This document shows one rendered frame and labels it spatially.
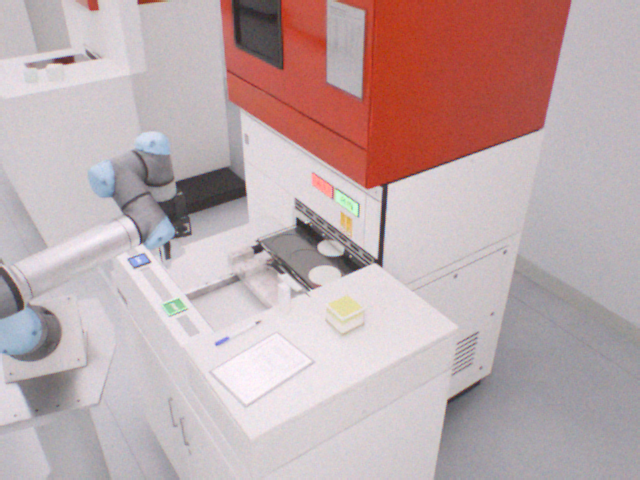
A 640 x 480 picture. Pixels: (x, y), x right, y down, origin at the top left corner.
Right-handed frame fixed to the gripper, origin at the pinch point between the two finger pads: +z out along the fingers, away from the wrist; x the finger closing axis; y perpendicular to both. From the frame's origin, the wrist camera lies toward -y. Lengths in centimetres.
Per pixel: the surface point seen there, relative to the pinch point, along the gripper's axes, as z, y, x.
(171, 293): 14.7, 2.5, 6.3
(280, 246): 21, 44, 16
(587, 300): 103, 206, -9
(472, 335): 72, 112, -15
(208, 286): 26.1, 17.8, 17.1
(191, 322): 15.1, 2.1, -7.5
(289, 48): -41, 54, 22
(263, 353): 13.9, 11.4, -29.4
